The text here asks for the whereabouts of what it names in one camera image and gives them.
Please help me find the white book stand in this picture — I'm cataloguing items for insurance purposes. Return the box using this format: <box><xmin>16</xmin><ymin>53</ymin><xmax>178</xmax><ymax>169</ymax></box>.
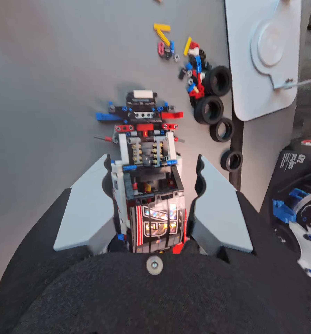
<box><xmin>224</xmin><ymin>0</ymin><xmax>302</xmax><ymax>122</ymax></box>

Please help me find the black toy car set box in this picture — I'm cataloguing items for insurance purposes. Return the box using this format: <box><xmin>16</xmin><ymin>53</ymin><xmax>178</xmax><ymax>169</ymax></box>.
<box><xmin>260</xmin><ymin>136</ymin><xmax>311</xmax><ymax>287</ymax></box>

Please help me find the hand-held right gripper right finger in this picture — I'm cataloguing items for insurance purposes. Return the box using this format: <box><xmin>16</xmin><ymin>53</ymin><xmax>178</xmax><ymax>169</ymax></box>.
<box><xmin>188</xmin><ymin>154</ymin><xmax>254</xmax><ymax>255</ymax></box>

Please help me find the black flat strip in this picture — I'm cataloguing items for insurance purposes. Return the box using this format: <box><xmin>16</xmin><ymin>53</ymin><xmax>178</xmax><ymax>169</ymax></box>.
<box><xmin>230</xmin><ymin>115</ymin><xmax>244</xmax><ymax>191</ymax></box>

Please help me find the grey desk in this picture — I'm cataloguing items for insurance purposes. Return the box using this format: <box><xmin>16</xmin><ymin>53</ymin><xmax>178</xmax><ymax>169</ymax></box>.
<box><xmin>0</xmin><ymin>0</ymin><xmax>297</xmax><ymax>261</ymax></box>

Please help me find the partly built toy brick car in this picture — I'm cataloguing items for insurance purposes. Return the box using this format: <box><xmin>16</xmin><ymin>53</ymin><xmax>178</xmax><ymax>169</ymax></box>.
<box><xmin>94</xmin><ymin>90</ymin><xmax>188</xmax><ymax>255</ymax></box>

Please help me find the pile of mixed brick pieces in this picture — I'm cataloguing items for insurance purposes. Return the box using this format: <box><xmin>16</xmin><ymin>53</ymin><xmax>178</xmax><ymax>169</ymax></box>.
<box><xmin>157</xmin><ymin>40</ymin><xmax>211</xmax><ymax>106</ymax></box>

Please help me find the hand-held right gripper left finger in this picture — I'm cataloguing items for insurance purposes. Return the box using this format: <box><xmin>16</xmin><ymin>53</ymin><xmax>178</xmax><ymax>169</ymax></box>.
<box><xmin>53</xmin><ymin>154</ymin><xmax>117</xmax><ymax>255</ymax></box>

